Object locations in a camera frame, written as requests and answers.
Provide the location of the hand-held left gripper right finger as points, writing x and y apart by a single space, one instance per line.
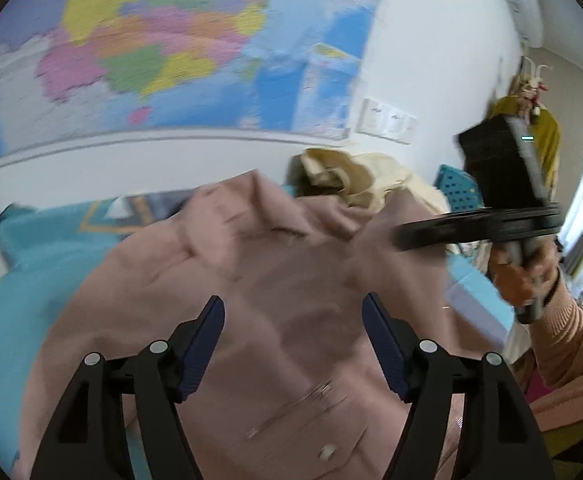
387 350

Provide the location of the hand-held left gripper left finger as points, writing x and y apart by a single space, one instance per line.
202 347

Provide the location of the pink pants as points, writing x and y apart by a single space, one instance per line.
281 280

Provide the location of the person's right forearm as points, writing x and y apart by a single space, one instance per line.
571 340

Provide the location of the person's right hand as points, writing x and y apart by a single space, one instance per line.
514 280

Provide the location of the teal plastic basket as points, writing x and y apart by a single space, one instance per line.
459 187

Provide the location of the mustard yellow hanging garment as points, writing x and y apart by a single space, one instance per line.
546 135

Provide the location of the cream yellow garment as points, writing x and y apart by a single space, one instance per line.
371 172

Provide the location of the teal patterned bedsheet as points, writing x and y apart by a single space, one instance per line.
31 270

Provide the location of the hanging wall ornament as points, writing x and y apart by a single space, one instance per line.
532 87

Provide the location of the white wall switch panel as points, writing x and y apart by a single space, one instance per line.
386 121

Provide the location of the colourful wall map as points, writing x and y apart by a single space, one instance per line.
161 45

